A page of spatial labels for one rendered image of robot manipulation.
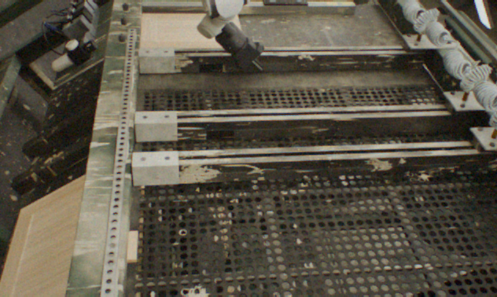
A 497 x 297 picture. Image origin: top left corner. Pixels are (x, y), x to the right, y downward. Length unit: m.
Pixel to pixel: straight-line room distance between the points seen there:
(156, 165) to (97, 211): 0.20
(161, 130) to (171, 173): 0.20
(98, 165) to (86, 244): 0.28
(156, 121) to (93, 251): 0.49
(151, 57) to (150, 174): 0.60
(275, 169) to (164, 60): 0.67
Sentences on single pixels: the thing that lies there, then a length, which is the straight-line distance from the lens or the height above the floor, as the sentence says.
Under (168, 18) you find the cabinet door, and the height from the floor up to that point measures 0.98.
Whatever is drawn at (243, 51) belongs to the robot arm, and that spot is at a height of 1.25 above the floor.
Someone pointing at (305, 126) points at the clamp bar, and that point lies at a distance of 1.70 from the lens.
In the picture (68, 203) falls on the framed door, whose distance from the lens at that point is 2.00.
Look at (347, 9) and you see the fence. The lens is 2.56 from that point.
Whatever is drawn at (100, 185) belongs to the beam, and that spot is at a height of 0.84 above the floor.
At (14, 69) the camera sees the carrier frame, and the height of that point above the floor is 0.18.
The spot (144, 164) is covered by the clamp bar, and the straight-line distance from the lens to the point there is 1.48.
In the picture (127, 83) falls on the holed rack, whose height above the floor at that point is 0.88.
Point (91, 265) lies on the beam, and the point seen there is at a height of 0.85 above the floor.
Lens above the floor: 1.54
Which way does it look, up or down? 13 degrees down
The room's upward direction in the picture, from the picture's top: 63 degrees clockwise
